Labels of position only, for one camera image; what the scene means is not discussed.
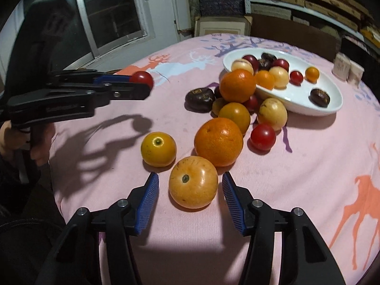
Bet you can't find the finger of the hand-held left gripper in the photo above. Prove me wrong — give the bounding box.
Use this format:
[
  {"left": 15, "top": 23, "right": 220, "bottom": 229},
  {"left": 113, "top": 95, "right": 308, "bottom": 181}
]
[
  {"left": 88, "top": 81, "right": 151, "bottom": 107},
  {"left": 47, "top": 69, "right": 133, "bottom": 88}
]

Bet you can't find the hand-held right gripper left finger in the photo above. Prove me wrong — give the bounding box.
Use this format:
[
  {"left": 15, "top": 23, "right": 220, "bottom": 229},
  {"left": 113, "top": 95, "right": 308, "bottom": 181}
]
[{"left": 35, "top": 171, "right": 160, "bottom": 285}]

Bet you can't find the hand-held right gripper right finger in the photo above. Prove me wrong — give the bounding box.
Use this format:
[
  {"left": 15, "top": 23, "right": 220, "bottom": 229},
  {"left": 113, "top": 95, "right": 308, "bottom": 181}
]
[{"left": 222, "top": 171, "right": 346, "bottom": 285}]

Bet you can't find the large yellow tomato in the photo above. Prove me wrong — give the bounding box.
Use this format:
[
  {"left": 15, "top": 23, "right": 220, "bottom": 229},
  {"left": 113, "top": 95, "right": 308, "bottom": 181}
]
[{"left": 169, "top": 156, "right": 219, "bottom": 209}]

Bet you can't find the small orange tomato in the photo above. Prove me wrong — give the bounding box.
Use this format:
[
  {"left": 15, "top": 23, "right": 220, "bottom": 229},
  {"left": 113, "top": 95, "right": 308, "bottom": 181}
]
[
  {"left": 141, "top": 132, "right": 177, "bottom": 168},
  {"left": 305, "top": 67, "right": 320, "bottom": 83},
  {"left": 218, "top": 102, "right": 251, "bottom": 135},
  {"left": 255, "top": 70, "right": 276, "bottom": 90}
]

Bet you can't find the large orange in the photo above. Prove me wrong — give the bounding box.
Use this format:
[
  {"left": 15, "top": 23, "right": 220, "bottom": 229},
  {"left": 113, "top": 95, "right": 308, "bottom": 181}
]
[
  {"left": 194, "top": 118, "right": 244, "bottom": 167},
  {"left": 219, "top": 68, "right": 257, "bottom": 103}
]

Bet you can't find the dark brown mangosteen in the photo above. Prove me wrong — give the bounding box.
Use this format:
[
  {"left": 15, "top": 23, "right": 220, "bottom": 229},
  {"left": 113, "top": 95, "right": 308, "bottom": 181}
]
[
  {"left": 185, "top": 87, "right": 216, "bottom": 113},
  {"left": 309, "top": 88, "right": 331, "bottom": 108}
]

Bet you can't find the small yellow tomato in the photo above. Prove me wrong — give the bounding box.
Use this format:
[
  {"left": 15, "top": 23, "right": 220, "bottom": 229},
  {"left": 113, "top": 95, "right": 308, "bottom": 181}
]
[{"left": 211, "top": 97, "right": 228, "bottom": 118}]

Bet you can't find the dark red plum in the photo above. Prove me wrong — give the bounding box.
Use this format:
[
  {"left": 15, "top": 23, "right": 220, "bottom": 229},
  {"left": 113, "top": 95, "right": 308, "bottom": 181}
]
[{"left": 243, "top": 94, "right": 262, "bottom": 113}]

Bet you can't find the pale striped yellow fruit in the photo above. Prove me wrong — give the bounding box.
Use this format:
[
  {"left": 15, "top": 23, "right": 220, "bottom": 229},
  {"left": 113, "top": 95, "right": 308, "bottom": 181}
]
[{"left": 231, "top": 58, "right": 254, "bottom": 76}]

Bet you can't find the purple plum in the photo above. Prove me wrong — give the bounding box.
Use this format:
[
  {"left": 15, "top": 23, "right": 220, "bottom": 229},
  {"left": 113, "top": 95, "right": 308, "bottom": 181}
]
[
  {"left": 271, "top": 59, "right": 290, "bottom": 72},
  {"left": 242, "top": 55, "right": 260, "bottom": 73}
]

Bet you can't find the white oval plate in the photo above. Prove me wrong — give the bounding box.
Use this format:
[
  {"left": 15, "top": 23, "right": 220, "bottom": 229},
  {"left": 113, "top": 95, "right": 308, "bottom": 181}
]
[{"left": 223, "top": 48, "right": 344, "bottom": 116}]

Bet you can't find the person's left forearm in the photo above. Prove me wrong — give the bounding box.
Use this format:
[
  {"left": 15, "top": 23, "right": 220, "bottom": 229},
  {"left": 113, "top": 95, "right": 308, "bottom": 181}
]
[{"left": 0, "top": 151, "right": 69, "bottom": 285}]

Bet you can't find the person's left hand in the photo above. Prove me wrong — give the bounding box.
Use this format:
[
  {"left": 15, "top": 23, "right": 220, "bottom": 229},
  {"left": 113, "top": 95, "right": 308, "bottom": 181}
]
[{"left": 0, "top": 122, "right": 55, "bottom": 167}]

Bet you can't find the sliding glass window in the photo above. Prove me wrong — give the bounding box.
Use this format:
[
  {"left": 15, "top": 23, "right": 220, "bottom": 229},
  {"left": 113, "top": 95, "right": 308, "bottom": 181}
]
[{"left": 0, "top": 0, "right": 156, "bottom": 75}]

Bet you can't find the pink deer print tablecloth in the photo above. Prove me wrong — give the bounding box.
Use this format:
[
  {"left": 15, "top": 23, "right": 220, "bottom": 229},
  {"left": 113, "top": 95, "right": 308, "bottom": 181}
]
[{"left": 49, "top": 33, "right": 380, "bottom": 285}]

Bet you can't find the white leaning board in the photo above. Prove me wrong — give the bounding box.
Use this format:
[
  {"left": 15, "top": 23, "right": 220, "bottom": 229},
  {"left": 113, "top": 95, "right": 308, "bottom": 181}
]
[{"left": 169, "top": 0, "right": 193, "bottom": 40}]

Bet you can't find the brown board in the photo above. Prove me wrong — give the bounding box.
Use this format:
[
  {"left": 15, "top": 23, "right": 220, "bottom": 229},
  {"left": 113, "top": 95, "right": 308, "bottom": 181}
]
[{"left": 251, "top": 13, "right": 340, "bottom": 61}]

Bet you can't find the beverage can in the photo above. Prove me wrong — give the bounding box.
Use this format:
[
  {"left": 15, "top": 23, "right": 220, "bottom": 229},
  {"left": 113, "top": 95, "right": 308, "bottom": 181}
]
[{"left": 332, "top": 52, "right": 351, "bottom": 81}]

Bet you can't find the paper cup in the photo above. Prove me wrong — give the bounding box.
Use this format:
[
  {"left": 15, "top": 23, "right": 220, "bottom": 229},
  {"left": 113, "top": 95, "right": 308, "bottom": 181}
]
[{"left": 347, "top": 60, "right": 365, "bottom": 86}]

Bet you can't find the black panel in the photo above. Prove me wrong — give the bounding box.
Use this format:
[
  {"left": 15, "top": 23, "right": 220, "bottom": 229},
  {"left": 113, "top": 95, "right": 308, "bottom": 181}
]
[{"left": 340, "top": 36, "right": 380, "bottom": 66}]

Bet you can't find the stack of tan woven boxes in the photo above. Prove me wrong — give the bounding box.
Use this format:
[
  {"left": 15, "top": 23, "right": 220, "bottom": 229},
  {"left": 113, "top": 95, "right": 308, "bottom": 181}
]
[{"left": 248, "top": 0, "right": 380, "bottom": 48}]

